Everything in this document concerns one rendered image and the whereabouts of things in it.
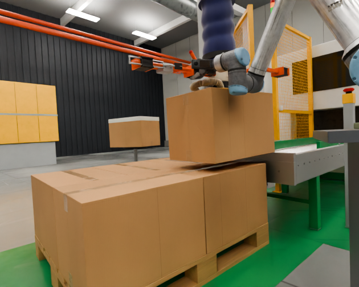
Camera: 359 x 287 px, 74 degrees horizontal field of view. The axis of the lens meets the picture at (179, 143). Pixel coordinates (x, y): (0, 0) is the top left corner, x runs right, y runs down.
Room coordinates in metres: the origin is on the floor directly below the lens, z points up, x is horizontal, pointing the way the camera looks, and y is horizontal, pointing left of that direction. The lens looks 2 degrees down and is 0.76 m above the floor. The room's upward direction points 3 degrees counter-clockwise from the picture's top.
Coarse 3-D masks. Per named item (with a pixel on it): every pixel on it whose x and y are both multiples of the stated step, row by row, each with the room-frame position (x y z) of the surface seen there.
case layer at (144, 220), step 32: (160, 160) 2.09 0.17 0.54; (32, 192) 1.55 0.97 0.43; (64, 192) 0.99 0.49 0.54; (96, 192) 0.96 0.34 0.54; (128, 192) 0.93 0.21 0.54; (160, 192) 1.03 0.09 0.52; (192, 192) 1.15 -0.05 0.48; (224, 192) 1.30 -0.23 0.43; (256, 192) 1.51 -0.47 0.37; (64, 224) 0.99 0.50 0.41; (96, 224) 0.84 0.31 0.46; (128, 224) 0.92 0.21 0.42; (160, 224) 1.02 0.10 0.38; (192, 224) 1.14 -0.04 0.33; (224, 224) 1.29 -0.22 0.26; (256, 224) 1.50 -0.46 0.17; (64, 256) 1.02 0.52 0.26; (96, 256) 0.84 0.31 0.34; (128, 256) 0.92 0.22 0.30; (160, 256) 1.01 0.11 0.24; (192, 256) 1.13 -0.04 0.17
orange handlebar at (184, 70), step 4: (136, 60) 1.16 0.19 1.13; (132, 64) 1.18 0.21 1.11; (156, 64) 1.23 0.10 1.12; (160, 64) 1.25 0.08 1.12; (156, 68) 1.28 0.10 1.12; (184, 68) 1.35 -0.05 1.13; (188, 68) 1.38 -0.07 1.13; (248, 68) 1.48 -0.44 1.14; (268, 68) 1.49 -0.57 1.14; (272, 68) 1.52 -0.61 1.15; (176, 72) 1.37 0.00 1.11; (180, 72) 1.37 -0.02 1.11; (184, 72) 1.41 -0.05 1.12; (272, 72) 1.54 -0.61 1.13; (276, 72) 1.55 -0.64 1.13; (204, 76) 1.53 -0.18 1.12; (208, 76) 1.55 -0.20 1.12
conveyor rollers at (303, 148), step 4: (312, 144) 3.15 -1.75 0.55; (284, 148) 2.71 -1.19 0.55; (288, 148) 2.67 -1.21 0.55; (292, 148) 2.64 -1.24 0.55; (296, 148) 2.61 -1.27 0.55; (300, 148) 2.58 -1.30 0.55; (304, 148) 2.55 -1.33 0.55; (308, 148) 2.52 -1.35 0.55; (312, 148) 2.49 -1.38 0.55; (316, 148) 2.53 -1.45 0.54; (284, 152) 2.25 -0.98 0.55; (288, 152) 2.22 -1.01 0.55; (292, 152) 2.19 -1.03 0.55; (296, 152) 2.17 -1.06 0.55
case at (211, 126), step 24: (192, 96) 1.36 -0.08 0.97; (216, 96) 1.27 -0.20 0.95; (240, 96) 1.40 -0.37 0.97; (264, 96) 1.56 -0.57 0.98; (168, 120) 1.55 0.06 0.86; (192, 120) 1.37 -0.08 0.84; (216, 120) 1.26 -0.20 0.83; (240, 120) 1.40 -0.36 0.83; (264, 120) 1.56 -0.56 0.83; (192, 144) 1.38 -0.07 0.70; (216, 144) 1.26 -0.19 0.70; (240, 144) 1.39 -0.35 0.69; (264, 144) 1.55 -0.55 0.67
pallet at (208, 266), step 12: (264, 228) 1.55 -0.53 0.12; (36, 240) 1.53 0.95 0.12; (240, 240) 1.38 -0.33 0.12; (252, 240) 1.52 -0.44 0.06; (264, 240) 1.55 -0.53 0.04; (36, 252) 1.55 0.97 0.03; (216, 252) 1.24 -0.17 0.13; (228, 252) 1.45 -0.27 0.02; (240, 252) 1.44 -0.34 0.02; (252, 252) 1.46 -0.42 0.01; (192, 264) 1.13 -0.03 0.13; (204, 264) 1.18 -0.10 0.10; (216, 264) 1.24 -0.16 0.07; (228, 264) 1.32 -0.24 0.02; (60, 276) 1.08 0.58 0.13; (168, 276) 1.04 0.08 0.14; (192, 276) 1.18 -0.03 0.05; (204, 276) 1.18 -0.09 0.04; (216, 276) 1.24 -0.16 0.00
